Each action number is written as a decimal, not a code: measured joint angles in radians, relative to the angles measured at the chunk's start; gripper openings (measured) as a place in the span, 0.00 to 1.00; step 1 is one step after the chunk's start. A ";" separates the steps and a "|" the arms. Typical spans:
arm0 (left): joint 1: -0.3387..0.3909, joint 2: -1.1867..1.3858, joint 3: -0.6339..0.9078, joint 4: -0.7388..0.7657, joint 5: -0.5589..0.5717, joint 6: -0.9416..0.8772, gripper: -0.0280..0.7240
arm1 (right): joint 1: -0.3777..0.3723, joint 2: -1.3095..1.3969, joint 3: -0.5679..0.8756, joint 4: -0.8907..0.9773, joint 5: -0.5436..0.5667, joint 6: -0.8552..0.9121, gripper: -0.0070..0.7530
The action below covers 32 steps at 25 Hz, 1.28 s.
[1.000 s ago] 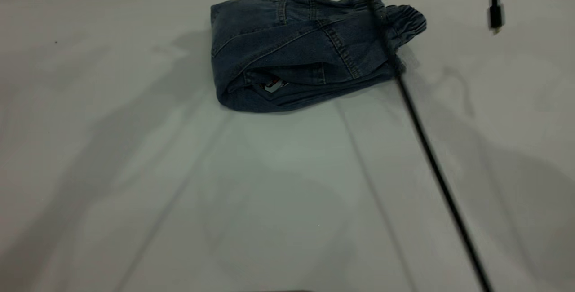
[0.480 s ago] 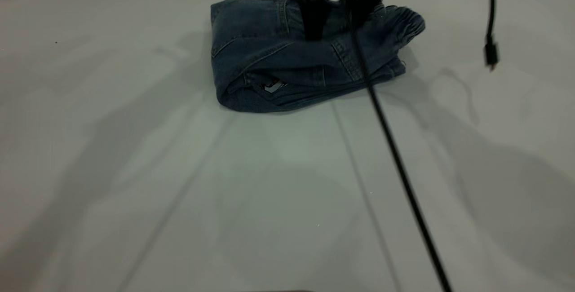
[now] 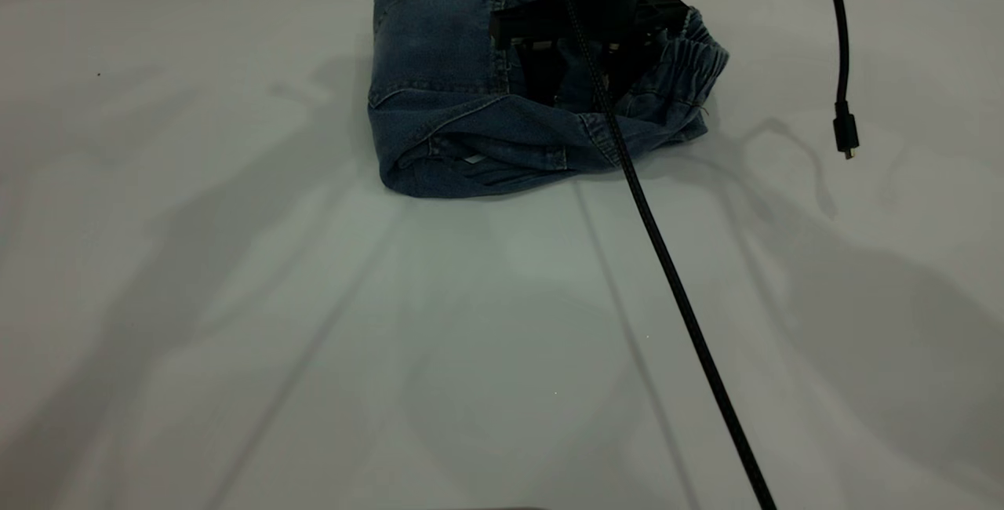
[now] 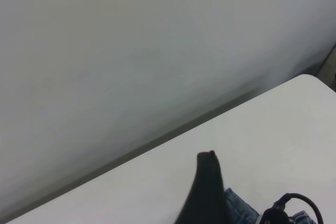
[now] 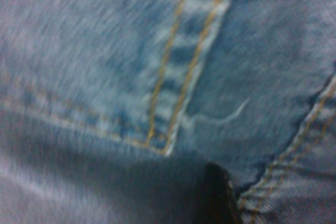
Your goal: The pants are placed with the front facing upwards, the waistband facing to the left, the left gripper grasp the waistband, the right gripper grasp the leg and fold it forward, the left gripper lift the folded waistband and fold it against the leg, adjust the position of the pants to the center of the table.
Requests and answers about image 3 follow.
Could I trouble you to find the blue denim kids pants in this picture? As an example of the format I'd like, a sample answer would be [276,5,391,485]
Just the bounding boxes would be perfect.
[367,0,730,199]

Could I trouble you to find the black cable with usb plug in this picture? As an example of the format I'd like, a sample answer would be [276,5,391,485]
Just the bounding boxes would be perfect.
[822,0,860,160]

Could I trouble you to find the thick black cable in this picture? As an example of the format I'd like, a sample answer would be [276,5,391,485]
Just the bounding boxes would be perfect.
[549,0,779,510]

